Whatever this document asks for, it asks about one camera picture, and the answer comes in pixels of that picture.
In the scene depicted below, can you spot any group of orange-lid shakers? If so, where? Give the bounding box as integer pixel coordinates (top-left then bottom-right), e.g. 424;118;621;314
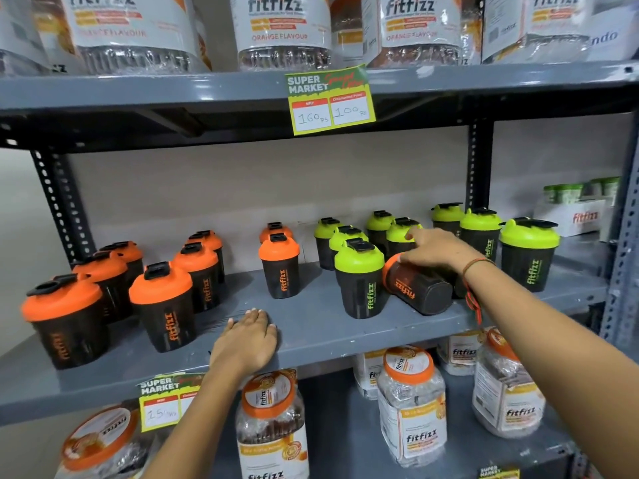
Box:
21;222;301;371

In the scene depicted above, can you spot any grey perforated rack upright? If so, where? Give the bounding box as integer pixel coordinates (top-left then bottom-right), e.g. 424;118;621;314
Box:
598;139;639;351

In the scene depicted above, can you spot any red thread bracelet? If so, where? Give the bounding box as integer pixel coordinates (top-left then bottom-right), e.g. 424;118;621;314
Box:
461;257;495;326

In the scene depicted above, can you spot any grey metal shelf rack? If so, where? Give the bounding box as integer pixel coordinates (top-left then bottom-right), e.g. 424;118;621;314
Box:
0;60;639;479

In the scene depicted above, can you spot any person's right hand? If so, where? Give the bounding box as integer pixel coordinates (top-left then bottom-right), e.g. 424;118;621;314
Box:
399;227;488;276

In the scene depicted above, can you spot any white cardboard box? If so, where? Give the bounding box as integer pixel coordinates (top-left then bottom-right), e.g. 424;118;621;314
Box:
533;196;608;238

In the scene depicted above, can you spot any white plastic packet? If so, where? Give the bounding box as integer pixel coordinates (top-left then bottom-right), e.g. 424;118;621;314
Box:
588;0;639;62

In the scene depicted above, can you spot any orange-lid black shaker bottle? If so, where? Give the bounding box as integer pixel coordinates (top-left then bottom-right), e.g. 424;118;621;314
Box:
382;253;455;316

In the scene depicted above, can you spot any person's left forearm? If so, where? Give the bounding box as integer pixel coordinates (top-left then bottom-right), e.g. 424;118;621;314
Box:
144;363;250;479

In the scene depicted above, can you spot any group of green-lid shakers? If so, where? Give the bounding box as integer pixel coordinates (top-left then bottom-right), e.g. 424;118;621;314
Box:
314;202;561;321

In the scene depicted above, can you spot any green and white price tag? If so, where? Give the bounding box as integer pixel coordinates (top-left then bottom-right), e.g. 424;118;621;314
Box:
478;464;521;479
137;372;206;433
285;66;376;136

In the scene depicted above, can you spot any group of orange-lid clear jars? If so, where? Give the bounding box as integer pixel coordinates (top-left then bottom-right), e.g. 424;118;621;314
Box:
54;328;547;479

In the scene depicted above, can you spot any row of large white-label jars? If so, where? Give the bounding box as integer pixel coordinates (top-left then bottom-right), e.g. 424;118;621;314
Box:
0;0;597;77

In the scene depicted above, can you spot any person's left hand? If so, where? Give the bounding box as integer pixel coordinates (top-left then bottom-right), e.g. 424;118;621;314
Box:
210;308;279;381

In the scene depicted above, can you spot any person's right forearm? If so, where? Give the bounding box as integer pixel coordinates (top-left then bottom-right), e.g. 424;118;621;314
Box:
462;258;639;479

